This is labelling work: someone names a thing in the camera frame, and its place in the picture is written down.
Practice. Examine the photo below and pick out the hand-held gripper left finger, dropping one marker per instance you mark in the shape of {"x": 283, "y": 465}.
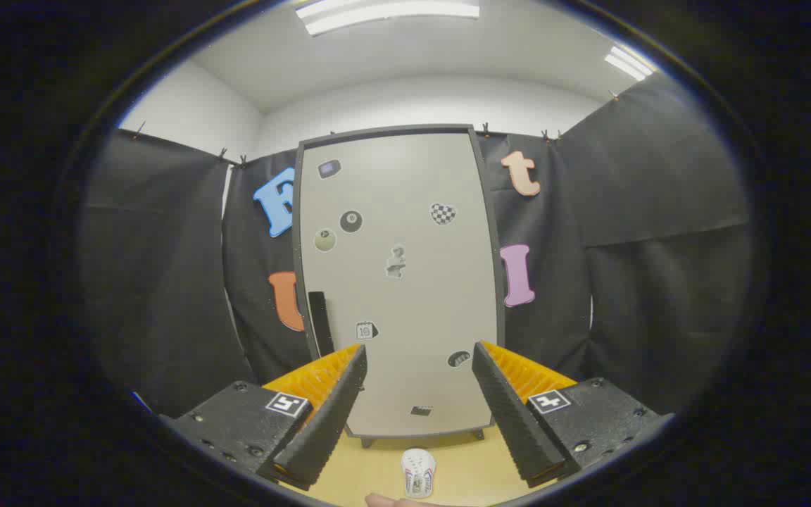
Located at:
{"x": 328, "y": 429}

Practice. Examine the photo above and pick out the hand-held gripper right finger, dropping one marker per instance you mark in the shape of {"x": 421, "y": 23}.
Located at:
{"x": 511, "y": 415}

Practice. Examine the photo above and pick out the white canvas shoe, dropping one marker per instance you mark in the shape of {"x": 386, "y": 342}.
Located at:
{"x": 418, "y": 468}

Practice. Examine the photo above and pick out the grey shoe cabinet door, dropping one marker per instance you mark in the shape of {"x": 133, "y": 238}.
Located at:
{"x": 405, "y": 303}

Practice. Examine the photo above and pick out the grey shoe cabinet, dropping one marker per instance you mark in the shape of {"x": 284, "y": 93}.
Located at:
{"x": 384, "y": 129}

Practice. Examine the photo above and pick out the long ceiling light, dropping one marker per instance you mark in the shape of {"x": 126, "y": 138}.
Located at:
{"x": 628, "y": 63}
{"x": 384, "y": 13}

